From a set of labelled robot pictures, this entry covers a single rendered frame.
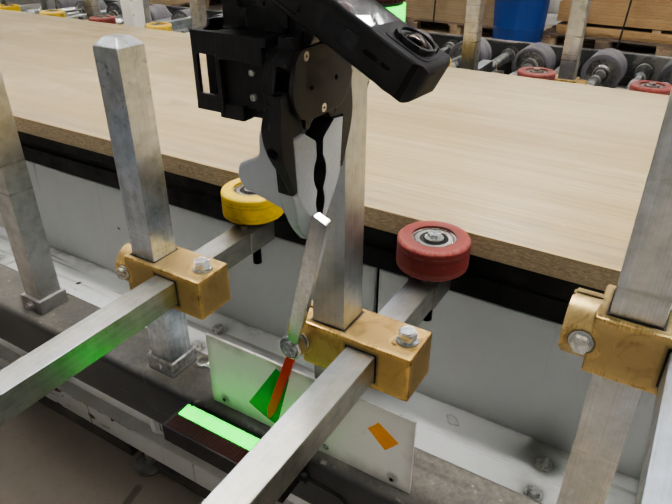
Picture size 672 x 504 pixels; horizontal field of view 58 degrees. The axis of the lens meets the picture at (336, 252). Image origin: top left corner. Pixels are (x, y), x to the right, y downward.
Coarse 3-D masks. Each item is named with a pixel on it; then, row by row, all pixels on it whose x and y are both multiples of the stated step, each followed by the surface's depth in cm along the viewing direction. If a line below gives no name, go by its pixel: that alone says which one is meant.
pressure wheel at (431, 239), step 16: (416, 224) 68; (432, 224) 68; (448, 224) 68; (400, 240) 65; (416, 240) 65; (432, 240) 65; (448, 240) 65; (464, 240) 65; (400, 256) 65; (416, 256) 63; (432, 256) 62; (448, 256) 62; (464, 256) 64; (416, 272) 64; (432, 272) 63; (448, 272) 63; (464, 272) 65
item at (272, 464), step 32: (416, 288) 65; (448, 288) 70; (416, 320) 63; (352, 352) 56; (320, 384) 52; (352, 384) 52; (288, 416) 49; (320, 416) 49; (256, 448) 46; (288, 448) 46; (224, 480) 43; (256, 480) 43; (288, 480) 46
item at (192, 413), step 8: (184, 408) 71; (192, 408) 71; (184, 416) 70; (192, 416) 70; (200, 416) 70; (208, 416) 70; (200, 424) 69; (208, 424) 69; (216, 424) 69; (224, 424) 69; (216, 432) 68; (224, 432) 68; (232, 432) 68; (240, 432) 68; (232, 440) 67; (240, 440) 67; (248, 440) 67; (256, 440) 67; (248, 448) 66
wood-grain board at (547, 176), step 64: (0, 64) 139; (64, 64) 139; (192, 64) 139; (64, 128) 99; (192, 128) 99; (256, 128) 99; (384, 128) 99; (448, 128) 99; (512, 128) 99; (576, 128) 99; (640, 128) 99; (384, 192) 77; (448, 192) 77; (512, 192) 77; (576, 192) 77; (640, 192) 77; (512, 256) 66; (576, 256) 63
